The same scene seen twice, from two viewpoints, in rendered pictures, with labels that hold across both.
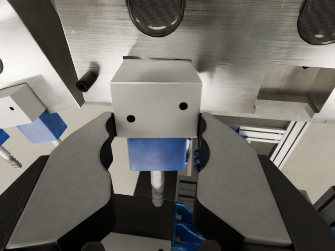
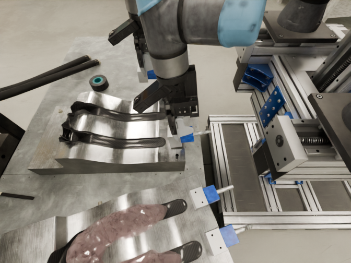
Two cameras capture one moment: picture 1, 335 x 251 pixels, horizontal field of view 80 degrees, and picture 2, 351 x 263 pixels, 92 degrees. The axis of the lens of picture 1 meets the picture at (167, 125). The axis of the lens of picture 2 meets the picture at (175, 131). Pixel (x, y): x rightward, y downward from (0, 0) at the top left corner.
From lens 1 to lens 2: 0.45 m
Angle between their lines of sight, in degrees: 53
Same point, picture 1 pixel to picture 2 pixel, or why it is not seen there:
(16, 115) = (198, 192)
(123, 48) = (168, 148)
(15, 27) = (168, 187)
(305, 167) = not seen: hidden behind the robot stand
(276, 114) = (196, 120)
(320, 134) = (246, 107)
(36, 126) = (207, 191)
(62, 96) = (192, 180)
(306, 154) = not seen: hidden behind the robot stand
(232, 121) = (249, 153)
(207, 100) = not seen: hidden behind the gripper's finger
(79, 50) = (170, 158)
